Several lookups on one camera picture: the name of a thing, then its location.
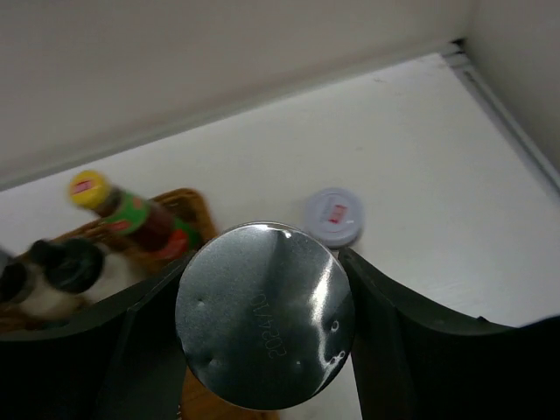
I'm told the black-top salt grinder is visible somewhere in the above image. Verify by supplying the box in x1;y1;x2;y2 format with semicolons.
25;238;113;316

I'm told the right spice jar white lid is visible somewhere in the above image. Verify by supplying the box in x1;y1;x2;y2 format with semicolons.
303;187;365;249

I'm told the right aluminium frame rail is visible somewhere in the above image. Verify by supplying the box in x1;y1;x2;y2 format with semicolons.
439;38;559;196

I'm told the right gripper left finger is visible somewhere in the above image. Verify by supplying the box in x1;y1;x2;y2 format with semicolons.
1;254;193;419

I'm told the tall blue-label shaker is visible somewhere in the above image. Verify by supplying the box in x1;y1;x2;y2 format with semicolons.
175;221;355;411

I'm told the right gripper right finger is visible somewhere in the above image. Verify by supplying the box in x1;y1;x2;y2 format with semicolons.
339;248;559;419

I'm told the red sauce bottle yellow cap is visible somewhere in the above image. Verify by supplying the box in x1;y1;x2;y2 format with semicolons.
68;170;202;261

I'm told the brown wicker divided basket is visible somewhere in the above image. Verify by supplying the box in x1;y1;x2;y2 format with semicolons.
0;187;281;420

